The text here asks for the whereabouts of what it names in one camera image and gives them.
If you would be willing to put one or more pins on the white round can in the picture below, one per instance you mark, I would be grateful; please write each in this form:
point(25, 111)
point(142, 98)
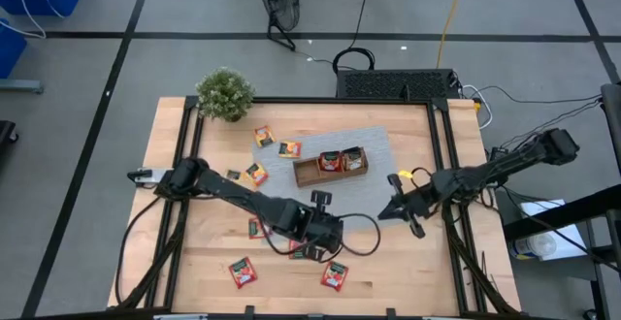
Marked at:
point(533, 247)

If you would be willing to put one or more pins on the black caster foot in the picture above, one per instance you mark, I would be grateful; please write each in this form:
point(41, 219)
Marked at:
point(6, 131)

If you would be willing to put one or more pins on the black power box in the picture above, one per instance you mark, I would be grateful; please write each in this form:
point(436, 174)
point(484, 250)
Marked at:
point(497, 154)

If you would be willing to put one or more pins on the black computer tower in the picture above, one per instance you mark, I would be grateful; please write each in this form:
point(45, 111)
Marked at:
point(395, 84)

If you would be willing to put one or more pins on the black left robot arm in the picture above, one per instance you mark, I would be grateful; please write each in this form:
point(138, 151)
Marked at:
point(233, 194)

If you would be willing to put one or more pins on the green potted plant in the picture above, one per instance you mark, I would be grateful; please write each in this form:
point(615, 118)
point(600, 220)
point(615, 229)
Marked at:
point(225, 94)

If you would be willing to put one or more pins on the silver mounting bracket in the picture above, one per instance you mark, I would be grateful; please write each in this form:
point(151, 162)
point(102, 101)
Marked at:
point(145, 175)

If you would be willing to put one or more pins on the brown tea packet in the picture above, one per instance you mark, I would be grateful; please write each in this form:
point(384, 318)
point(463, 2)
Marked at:
point(353, 159)

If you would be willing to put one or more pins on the small blue bin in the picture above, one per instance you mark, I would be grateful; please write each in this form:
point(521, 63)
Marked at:
point(9, 48)

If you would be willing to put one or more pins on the black metal stand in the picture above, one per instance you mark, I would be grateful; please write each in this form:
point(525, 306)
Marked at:
point(563, 213)

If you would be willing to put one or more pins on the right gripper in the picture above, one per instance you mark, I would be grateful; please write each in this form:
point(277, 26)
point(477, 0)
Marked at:
point(422, 196)

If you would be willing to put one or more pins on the red strawberry tea packet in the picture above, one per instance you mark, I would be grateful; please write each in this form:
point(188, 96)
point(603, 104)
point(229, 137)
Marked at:
point(296, 253)
point(253, 230)
point(335, 275)
point(331, 161)
point(242, 272)

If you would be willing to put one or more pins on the wooden tea organizer box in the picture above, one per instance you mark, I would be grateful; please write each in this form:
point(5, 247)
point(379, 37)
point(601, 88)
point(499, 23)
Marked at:
point(305, 174)

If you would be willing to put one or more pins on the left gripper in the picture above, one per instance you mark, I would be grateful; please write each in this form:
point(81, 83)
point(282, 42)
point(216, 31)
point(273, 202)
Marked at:
point(325, 233)

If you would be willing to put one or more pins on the grey woven placemat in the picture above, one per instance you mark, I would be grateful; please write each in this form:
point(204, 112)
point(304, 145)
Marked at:
point(359, 199)

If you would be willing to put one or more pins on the grey metal base plate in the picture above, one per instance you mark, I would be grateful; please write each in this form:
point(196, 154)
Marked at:
point(22, 86)

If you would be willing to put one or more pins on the white cardboard box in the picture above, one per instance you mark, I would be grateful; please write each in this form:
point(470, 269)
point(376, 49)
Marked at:
point(558, 235)

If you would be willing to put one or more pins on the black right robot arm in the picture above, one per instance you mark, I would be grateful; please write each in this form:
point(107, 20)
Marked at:
point(509, 162)

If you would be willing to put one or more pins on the yellow tape tag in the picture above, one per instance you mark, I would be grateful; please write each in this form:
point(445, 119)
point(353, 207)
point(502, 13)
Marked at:
point(405, 174)

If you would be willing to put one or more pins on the black caster wheel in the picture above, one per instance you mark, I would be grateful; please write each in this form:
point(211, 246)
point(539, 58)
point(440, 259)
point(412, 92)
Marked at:
point(589, 314)

